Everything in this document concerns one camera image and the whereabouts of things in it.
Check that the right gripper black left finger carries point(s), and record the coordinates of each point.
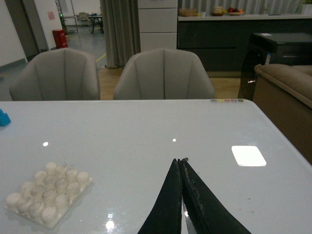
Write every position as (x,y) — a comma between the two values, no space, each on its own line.
(165,216)

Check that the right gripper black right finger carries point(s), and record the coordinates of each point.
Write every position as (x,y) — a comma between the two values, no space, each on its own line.
(205,214)

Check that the blue toy block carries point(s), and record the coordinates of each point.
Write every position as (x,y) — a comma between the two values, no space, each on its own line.
(4,118)

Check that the coloured dot sticker strip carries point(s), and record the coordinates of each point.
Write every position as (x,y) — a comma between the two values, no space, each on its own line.
(227,100)

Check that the brown sofa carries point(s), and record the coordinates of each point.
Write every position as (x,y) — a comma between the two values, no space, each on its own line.
(284,94)

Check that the right grey chair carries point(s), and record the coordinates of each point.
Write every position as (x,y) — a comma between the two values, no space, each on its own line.
(164,74)

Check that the grey chair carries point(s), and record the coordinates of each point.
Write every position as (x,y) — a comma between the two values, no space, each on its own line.
(62,74)
(164,74)

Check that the dark kitchen counter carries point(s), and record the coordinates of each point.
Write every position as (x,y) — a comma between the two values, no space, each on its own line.
(221,43)

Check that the black appliance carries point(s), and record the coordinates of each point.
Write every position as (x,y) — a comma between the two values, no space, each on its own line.
(272,48)

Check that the left grey chair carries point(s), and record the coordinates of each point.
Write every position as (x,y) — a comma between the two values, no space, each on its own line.
(62,74)

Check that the white drawer cabinet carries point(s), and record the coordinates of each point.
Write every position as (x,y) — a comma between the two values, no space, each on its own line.
(157,24)

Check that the fruit bowl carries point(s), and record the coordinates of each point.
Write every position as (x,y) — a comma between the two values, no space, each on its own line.
(235,11)

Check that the wicker basket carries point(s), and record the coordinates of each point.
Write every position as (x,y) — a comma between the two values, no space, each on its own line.
(187,12)

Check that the red fire cabinet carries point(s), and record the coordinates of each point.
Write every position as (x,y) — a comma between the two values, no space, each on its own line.
(60,38)

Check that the grey curtain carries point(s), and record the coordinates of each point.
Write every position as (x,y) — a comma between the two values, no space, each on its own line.
(121,30)

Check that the white studded base plate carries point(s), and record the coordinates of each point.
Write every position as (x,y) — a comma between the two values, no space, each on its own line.
(50,195)

